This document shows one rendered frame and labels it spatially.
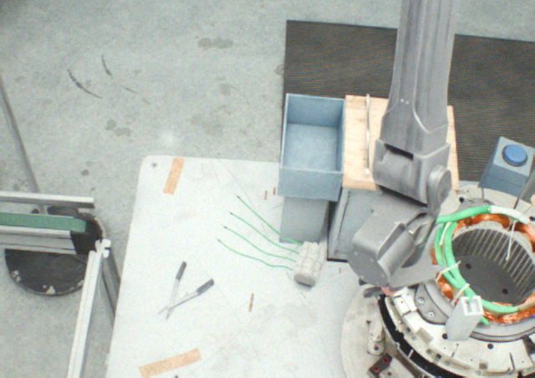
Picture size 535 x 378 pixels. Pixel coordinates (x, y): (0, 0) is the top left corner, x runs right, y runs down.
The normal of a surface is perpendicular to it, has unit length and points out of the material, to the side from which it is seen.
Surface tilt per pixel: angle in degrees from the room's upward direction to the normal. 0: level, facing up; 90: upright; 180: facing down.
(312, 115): 90
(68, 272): 0
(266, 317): 0
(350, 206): 90
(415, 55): 70
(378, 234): 19
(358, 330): 0
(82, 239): 90
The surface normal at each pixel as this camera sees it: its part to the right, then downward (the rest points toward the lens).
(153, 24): 0.05, -0.58
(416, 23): -0.66, 0.30
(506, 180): -0.38, 0.74
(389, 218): -0.25, -0.68
